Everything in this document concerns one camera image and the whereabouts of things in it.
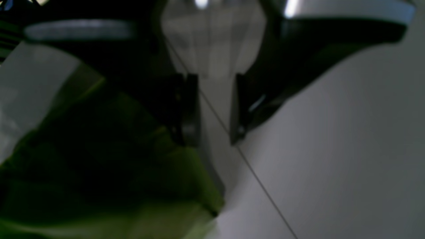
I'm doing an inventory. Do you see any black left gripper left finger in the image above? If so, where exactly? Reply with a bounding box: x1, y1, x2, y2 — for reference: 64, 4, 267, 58
23, 0, 201, 147

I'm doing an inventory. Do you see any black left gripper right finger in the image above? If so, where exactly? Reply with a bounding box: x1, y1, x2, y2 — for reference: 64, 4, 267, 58
230, 0, 415, 145

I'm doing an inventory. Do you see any green T-shirt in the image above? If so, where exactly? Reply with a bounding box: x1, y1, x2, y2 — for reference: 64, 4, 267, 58
1, 65, 224, 239

